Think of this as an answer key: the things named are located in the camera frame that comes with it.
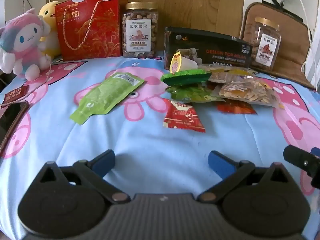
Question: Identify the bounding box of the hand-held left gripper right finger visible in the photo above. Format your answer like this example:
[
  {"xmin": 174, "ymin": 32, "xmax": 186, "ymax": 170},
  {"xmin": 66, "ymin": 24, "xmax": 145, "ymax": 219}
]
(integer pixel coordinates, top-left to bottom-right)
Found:
[{"xmin": 199, "ymin": 151, "xmax": 290, "ymax": 203}]

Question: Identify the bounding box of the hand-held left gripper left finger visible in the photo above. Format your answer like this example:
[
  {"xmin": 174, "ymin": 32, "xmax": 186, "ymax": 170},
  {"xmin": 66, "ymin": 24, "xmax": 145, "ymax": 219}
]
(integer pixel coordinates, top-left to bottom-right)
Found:
[{"xmin": 37, "ymin": 149, "xmax": 131, "ymax": 203}]

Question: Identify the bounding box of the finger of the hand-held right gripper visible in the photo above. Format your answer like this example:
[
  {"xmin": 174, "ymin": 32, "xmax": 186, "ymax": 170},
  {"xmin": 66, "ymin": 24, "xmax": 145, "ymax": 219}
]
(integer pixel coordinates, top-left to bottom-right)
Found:
[{"xmin": 283, "ymin": 145, "xmax": 320, "ymax": 195}]

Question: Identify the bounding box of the dark green snack packet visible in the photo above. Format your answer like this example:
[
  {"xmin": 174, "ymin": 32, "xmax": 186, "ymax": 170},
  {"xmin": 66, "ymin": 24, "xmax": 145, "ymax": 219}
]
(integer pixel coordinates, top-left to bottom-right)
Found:
[{"xmin": 160, "ymin": 69, "xmax": 212, "ymax": 87}]

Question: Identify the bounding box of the printed blanket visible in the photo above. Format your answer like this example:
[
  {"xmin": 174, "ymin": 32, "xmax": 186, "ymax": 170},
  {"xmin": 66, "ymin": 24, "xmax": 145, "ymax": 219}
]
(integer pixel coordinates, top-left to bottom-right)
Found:
[{"xmin": 0, "ymin": 55, "xmax": 320, "ymax": 240}]

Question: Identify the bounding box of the orange-red snack packet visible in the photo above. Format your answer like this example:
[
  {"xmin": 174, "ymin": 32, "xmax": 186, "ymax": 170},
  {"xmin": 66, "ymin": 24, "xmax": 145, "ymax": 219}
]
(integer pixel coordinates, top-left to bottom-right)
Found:
[{"xmin": 216, "ymin": 99, "xmax": 258, "ymax": 115}]

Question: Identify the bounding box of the red snack packet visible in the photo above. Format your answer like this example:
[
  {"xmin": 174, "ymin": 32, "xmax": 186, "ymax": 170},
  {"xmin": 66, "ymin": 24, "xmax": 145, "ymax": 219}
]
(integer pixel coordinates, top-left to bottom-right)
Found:
[{"xmin": 163, "ymin": 99, "xmax": 206, "ymax": 133}]

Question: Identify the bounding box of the light green spout pouch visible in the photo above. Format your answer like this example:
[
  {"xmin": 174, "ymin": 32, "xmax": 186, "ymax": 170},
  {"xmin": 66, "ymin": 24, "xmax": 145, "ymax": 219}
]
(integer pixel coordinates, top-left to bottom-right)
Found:
[{"xmin": 69, "ymin": 72, "xmax": 145, "ymax": 125}]

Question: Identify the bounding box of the leaf green snack packet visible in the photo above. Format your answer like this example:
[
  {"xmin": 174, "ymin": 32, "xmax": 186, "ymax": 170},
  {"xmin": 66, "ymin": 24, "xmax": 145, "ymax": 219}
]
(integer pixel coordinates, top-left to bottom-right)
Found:
[{"xmin": 166, "ymin": 85, "xmax": 225, "ymax": 103}]

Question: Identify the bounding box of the clear packet of seeds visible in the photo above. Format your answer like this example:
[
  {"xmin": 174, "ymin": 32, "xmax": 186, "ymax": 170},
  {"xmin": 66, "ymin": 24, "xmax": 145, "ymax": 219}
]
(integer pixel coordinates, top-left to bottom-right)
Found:
[{"xmin": 217, "ymin": 76, "xmax": 284, "ymax": 109}]

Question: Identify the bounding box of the clear packet of dried fruit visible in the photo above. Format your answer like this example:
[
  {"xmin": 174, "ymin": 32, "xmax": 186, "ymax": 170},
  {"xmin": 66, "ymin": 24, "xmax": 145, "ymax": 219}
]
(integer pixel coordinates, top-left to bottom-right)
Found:
[{"xmin": 197, "ymin": 65, "xmax": 253, "ymax": 83}]

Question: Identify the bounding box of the brown cushion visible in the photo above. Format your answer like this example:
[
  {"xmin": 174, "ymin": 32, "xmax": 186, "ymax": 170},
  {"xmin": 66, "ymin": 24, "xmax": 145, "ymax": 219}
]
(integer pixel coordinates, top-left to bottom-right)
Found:
[{"xmin": 239, "ymin": 2, "xmax": 317, "ymax": 90}]

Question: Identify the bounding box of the dark red small packet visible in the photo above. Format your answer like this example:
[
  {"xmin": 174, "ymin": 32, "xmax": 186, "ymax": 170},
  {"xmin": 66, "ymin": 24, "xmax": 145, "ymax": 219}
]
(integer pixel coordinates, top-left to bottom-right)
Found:
[{"xmin": 0, "ymin": 85, "xmax": 30, "ymax": 108}]

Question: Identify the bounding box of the gold-lid jar of pecans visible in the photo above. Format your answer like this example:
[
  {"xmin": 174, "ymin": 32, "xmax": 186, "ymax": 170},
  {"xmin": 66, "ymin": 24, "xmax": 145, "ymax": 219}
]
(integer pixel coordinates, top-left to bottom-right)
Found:
[{"xmin": 250, "ymin": 17, "xmax": 282, "ymax": 73}]

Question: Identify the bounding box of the black printed box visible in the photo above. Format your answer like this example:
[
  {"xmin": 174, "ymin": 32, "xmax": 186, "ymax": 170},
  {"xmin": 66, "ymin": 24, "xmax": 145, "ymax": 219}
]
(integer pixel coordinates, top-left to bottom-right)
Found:
[{"xmin": 164, "ymin": 27, "xmax": 252, "ymax": 70}]

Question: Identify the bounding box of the red gift box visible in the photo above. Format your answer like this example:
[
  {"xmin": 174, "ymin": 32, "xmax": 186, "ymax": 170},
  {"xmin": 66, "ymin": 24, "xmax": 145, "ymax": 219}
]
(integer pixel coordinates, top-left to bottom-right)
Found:
[{"xmin": 54, "ymin": 0, "xmax": 128, "ymax": 62}]

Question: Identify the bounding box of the gold-lid jar of nuts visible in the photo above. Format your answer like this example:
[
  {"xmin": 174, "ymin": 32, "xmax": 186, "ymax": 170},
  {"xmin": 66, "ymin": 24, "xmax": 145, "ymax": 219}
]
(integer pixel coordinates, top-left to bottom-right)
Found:
[{"xmin": 122, "ymin": 2, "xmax": 160, "ymax": 58}]

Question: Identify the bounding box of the pink plush toy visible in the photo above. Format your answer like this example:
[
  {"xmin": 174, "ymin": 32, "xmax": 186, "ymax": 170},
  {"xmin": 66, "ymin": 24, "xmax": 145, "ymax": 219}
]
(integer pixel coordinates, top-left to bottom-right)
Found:
[{"xmin": 0, "ymin": 8, "xmax": 52, "ymax": 82}]

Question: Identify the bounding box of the yellow plush duck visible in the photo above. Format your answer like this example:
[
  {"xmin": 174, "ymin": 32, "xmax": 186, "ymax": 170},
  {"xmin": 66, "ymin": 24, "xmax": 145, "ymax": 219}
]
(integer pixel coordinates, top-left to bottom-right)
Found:
[{"xmin": 37, "ymin": 0, "xmax": 62, "ymax": 59}]

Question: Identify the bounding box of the white cable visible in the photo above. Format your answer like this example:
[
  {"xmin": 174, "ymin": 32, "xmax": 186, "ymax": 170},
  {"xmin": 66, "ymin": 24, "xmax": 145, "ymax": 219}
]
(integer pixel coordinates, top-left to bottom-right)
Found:
[{"xmin": 292, "ymin": 0, "xmax": 320, "ymax": 85}]

